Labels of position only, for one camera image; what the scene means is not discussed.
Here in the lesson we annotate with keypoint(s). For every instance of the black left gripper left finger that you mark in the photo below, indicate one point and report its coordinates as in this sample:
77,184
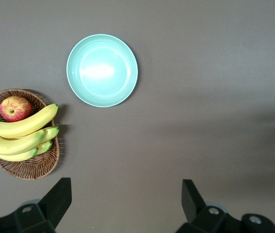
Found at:
55,206

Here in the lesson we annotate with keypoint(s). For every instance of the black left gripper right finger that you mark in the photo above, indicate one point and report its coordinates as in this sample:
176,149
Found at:
195,208

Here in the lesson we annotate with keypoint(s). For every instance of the mint green round plate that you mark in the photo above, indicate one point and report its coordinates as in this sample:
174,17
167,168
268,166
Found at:
102,70

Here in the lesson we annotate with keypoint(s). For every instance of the brown wicker basket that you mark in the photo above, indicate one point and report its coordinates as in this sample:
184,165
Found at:
30,170

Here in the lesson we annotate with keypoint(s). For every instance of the green-tipped yellow banana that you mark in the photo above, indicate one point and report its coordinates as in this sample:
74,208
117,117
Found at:
13,157
6,144

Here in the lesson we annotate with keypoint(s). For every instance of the red yellow apple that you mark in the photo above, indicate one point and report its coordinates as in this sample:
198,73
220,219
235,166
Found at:
14,109

